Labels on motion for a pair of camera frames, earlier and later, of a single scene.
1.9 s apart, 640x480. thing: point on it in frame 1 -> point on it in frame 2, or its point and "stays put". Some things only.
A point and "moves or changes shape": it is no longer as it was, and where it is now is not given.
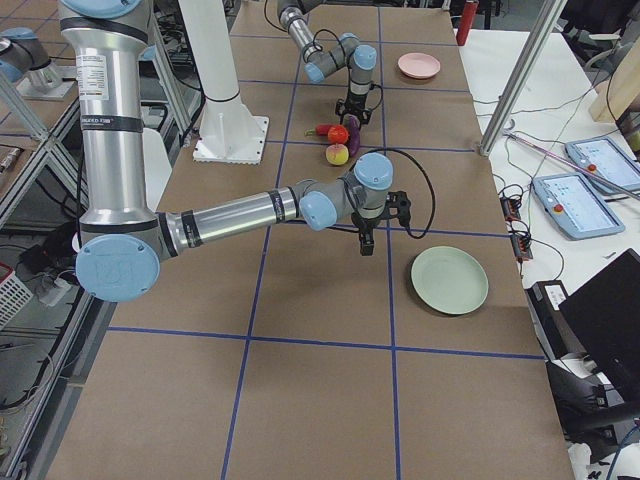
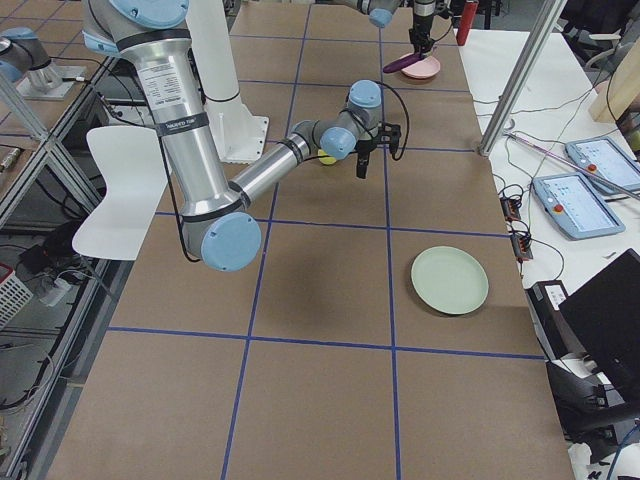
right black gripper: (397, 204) -> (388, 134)
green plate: (449, 280) stays put
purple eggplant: (352, 125) moves or changes shape
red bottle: (469, 12) stays put
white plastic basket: (14, 295) stays put
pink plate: (418, 65) stays put
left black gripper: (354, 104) -> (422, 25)
